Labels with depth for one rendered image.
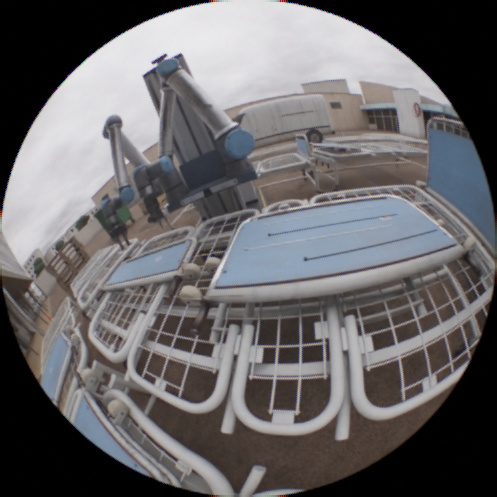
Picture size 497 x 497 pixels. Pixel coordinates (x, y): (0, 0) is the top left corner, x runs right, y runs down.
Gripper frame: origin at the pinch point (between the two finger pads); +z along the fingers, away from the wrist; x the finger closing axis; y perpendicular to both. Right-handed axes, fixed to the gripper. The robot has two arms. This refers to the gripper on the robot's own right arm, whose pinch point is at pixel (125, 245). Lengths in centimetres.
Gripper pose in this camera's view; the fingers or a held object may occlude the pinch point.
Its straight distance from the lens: 119.7
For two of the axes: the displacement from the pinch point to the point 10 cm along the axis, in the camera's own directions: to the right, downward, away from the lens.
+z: 3.1, 8.5, 4.2
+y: 9.5, -2.3, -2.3
